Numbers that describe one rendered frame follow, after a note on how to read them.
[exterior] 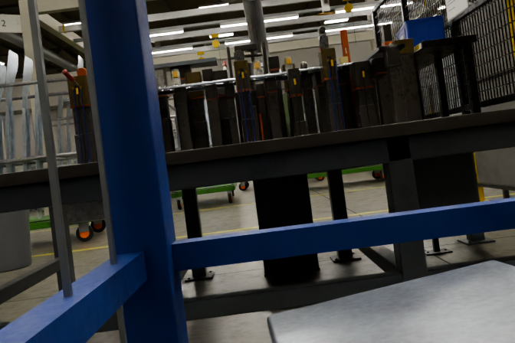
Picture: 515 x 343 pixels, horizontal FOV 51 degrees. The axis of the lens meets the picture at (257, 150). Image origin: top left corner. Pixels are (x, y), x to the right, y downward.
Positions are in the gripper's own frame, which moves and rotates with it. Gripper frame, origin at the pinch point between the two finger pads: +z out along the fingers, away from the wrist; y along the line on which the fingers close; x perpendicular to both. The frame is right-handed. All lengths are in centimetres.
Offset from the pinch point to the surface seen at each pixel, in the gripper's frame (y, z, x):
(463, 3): 17, 11, 54
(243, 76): 23, 31, -41
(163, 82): -12, 24, -77
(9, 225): -208, 94, -237
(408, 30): 5.6, 16.8, 33.5
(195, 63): -27, 14, -62
